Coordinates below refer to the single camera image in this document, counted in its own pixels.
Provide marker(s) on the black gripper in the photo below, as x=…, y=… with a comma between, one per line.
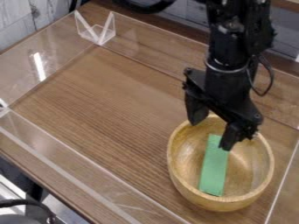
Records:
x=220, y=90

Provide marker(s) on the green rectangular block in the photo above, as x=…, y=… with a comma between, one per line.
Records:
x=214, y=167

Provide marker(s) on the brown wooden bowl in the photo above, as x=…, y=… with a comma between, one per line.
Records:
x=250, y=169

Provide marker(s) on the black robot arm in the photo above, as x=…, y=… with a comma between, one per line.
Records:
x=240, y=35

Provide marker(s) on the clear acrylic corner bracket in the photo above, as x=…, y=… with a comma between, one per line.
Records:
x=99, y=34

